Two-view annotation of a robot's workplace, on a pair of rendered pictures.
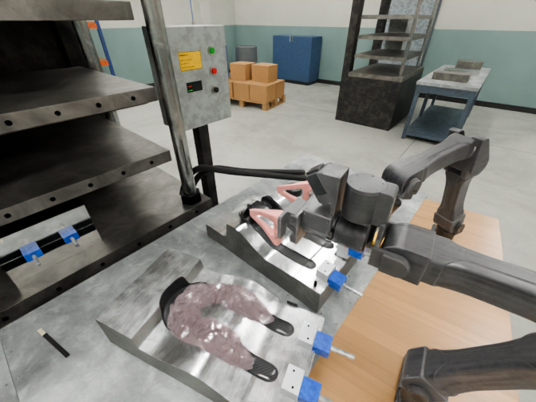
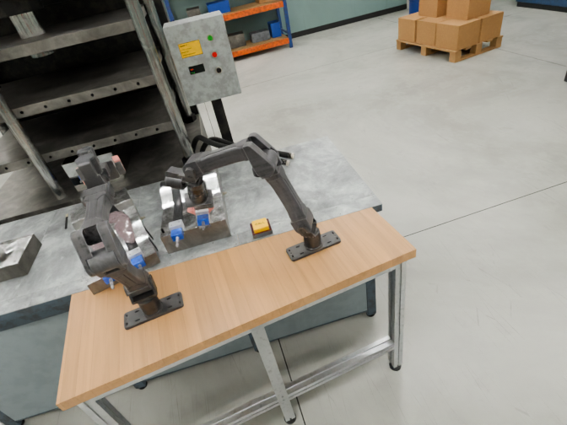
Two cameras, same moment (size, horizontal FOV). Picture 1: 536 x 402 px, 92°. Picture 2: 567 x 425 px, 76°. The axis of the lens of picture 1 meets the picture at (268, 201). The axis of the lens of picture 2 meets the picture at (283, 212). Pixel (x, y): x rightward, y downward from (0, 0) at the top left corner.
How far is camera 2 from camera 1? 1.29 m
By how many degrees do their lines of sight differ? 35
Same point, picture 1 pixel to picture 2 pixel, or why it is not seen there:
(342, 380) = not seen: hidden behind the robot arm
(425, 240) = (94, 190)
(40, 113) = (83, 95)
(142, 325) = (79, 220)
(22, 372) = (51, 228)
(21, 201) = (78, 144)
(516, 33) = not seen: outside the picture
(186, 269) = (119, 201)
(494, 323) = (257, 307)
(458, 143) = (234, 147)
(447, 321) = (230, 291)
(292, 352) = not seen: hidden behind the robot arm
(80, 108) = (105, 91)
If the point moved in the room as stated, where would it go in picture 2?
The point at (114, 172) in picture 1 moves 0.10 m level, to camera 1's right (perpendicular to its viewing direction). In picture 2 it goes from (129, 133) to (140, 136)
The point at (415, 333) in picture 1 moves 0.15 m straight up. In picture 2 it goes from (202, 287) to (187, 257)
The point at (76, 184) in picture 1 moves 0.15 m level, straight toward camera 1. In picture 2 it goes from (105, 138) to (97, 151)
